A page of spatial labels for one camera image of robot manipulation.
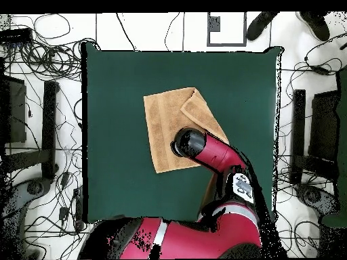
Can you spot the tan terry towel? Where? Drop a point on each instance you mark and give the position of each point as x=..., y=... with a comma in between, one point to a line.
x=162, y=130

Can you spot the green cloth cover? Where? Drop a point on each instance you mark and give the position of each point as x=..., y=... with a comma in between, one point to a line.
x=343, y=135

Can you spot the person's foot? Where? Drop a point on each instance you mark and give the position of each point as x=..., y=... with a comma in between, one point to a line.
x=317, y=25
x=259, y=25

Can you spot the black power strip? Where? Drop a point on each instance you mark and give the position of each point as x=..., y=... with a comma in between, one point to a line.
x=16, y=35
x=78, y=208

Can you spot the dark green table cloth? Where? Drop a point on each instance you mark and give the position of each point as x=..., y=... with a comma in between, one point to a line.
x=122, y=189

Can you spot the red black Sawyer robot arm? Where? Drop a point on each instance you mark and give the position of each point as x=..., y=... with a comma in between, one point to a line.
x=217, y=235

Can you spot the black flat panel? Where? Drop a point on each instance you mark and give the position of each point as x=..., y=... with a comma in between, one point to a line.
x=324, y=124
x=16, y=113

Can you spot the black power adapter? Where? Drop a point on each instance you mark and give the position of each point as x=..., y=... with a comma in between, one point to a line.
x=321, y=69
x=64, y=213

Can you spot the small grey square plate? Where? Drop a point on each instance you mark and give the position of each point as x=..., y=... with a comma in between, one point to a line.
x=215, y=23

